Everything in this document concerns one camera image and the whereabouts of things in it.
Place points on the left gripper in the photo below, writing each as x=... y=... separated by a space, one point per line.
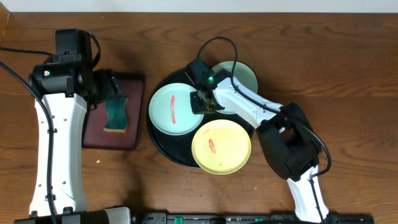
x=111 y=87

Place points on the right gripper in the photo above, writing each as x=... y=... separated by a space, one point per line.
x=196 y=108

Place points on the green sponge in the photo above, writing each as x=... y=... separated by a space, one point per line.
x=116 y=112

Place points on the light blue plate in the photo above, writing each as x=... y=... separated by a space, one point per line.
x=242 y=72
x=170 y=110

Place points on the yellow plate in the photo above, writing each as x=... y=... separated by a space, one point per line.
x=221 y=147

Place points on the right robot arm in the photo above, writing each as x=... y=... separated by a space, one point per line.
x=288 y=142

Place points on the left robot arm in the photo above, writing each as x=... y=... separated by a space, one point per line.
x=65 y=86

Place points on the rectangular black tray red mat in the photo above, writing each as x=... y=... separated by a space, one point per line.
x=94 y=135

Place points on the round black tray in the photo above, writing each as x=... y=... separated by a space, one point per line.
x=179 y=148

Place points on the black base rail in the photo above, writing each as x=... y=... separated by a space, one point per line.
x=163 y=218

